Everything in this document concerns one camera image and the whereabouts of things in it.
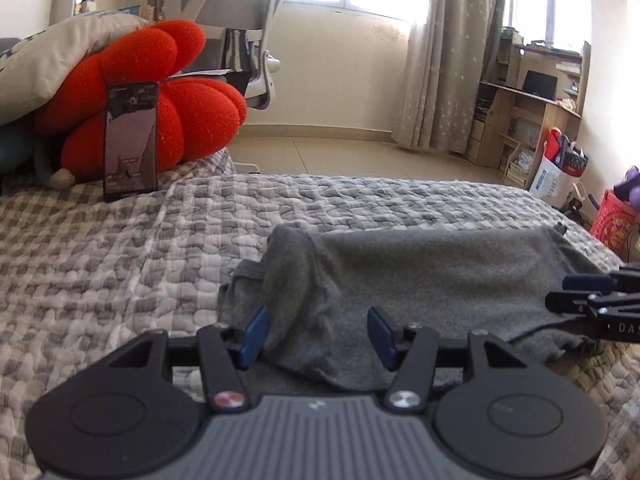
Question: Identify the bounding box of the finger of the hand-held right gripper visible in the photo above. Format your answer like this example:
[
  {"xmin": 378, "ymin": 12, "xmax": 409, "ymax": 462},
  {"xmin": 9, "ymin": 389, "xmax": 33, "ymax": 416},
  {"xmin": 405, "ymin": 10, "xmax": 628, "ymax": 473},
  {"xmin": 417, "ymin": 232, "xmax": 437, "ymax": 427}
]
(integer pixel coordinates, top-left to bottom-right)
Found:
[
  {"xmin": 562, "ymin": 267, "xmax": 640, "ymax": 295},
  {"xmin": 545, "ymin": 290, "xmax": 640, "ymax": 317}
]

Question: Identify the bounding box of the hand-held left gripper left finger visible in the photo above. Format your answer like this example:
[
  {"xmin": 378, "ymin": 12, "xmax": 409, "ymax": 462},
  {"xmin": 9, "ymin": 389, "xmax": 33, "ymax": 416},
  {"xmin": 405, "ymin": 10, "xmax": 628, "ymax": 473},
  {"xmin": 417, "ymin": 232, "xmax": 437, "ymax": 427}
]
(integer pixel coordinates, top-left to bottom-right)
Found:
[{"xmin": 107, "ymin": 306, "xmax": 271, "ymax": 414}]

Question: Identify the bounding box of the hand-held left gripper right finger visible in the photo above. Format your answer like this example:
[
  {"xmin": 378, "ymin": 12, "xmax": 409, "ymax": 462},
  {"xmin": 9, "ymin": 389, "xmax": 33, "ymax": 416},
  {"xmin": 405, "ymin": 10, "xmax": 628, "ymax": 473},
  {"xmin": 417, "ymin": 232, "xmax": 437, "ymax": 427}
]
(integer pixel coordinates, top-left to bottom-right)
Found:
[{"xmin": 366, "ymin": 306, "xmax": 532, "ymax": 415}]

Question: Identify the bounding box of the grey top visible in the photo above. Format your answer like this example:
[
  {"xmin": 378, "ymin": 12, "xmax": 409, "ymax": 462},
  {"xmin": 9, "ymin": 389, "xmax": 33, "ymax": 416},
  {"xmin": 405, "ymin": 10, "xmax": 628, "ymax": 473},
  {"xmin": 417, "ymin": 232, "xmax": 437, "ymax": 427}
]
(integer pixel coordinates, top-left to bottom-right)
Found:
[{"xmin": 218, "ymin": 223, "xmax": 623, "ymax": 393}]

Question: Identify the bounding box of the red patterned bag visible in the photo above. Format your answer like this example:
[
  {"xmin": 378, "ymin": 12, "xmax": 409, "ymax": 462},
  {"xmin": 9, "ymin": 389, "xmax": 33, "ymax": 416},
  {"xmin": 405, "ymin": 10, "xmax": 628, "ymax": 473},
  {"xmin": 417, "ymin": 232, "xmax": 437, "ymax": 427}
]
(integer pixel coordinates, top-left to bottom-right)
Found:
[{"xmin": 590, "ymin": 189, "xmax": 640, "ymax": 262}]

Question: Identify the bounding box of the white shopping bag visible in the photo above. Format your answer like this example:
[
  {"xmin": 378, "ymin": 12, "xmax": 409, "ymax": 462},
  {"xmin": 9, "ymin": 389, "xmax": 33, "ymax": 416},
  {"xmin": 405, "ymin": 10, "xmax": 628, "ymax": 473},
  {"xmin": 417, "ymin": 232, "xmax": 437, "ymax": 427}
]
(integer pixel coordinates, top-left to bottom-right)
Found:
[{"xmin": 529, "ymin": 127, "xmax": 590, "ymax": 207}]

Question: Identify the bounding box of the grey checkered quilt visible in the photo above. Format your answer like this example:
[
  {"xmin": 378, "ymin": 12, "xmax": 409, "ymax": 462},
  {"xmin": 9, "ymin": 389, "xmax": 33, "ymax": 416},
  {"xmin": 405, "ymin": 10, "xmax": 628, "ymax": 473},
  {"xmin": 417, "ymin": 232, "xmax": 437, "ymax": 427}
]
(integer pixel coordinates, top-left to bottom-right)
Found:
[{"xmin": 0, "ymin": 152, "xmax": 640, "ymax": 480}]

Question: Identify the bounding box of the wooden shelf desk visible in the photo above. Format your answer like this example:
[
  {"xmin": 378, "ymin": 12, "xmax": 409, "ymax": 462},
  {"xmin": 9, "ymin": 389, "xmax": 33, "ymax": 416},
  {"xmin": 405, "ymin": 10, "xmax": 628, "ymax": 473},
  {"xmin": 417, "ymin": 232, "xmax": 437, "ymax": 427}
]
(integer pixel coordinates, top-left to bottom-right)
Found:
[{"xmin": 467, "ymin": 25, "xmax": 593, "ymax": 191}]

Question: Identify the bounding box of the black laptop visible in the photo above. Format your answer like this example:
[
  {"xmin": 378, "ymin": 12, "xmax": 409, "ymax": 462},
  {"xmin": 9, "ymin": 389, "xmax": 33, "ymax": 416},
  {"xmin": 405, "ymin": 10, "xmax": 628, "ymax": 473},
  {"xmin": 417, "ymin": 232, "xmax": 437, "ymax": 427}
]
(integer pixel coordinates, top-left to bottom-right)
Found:
[{"xmin": 522, "ymin": 71, "xmax": 559, "ymax": 101}]

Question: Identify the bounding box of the red pumpkin cushion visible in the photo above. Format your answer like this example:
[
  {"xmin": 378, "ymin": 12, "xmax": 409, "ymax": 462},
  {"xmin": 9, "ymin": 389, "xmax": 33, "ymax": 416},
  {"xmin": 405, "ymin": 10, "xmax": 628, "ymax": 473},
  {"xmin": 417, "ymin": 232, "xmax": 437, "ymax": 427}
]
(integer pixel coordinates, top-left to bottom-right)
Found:
[{"xmin": 34, "ymin": 19, "xmax": 249, "ymax": 185}]

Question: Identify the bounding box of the black smartphone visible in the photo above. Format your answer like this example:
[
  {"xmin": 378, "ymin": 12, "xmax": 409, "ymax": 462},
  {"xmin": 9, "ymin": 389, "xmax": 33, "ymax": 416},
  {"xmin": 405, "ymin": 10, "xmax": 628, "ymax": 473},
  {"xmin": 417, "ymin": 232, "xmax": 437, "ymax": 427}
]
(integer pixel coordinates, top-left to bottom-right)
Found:
[{"xmin": 102, "ymin": 81, "xmax": 161, "ymax": 203}]

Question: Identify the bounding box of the beige star-print curtain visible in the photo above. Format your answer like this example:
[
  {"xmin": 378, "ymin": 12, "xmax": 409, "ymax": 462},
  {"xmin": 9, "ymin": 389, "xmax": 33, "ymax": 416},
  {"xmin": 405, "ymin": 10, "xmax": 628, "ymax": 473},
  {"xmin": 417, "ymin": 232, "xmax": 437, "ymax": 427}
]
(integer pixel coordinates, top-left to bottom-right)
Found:
[{"xmin": 390, "ymin": 0, "xmax": 516, "ymax": 153}]

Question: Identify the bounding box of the blue plush toy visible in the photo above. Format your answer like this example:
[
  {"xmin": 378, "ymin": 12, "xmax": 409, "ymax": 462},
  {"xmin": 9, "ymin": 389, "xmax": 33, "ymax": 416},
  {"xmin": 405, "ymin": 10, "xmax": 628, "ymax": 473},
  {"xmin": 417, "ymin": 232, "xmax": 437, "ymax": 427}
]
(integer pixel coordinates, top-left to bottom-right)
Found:
[{"xmin": 0, "ymin": 120, "xmax": 77, "ymax": 191}]

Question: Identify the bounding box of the white office chair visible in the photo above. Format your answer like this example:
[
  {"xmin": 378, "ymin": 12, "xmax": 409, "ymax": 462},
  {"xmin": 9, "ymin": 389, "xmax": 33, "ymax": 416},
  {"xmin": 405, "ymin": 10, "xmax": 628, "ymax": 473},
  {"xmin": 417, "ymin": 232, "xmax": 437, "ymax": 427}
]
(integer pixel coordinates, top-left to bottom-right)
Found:
[{"xmin": 160, "ymin": 0, "xmax": 293, "ymax": 176}]

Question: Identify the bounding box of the white printed pillow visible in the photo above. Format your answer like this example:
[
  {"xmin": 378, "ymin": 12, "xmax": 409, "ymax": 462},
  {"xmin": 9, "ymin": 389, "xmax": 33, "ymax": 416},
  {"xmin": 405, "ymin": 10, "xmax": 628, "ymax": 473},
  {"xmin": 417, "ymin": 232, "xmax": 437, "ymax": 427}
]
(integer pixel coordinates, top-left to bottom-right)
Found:
[{"xmin": 0, "ymin": 11, "xmax": 151, "ymax": 126}]

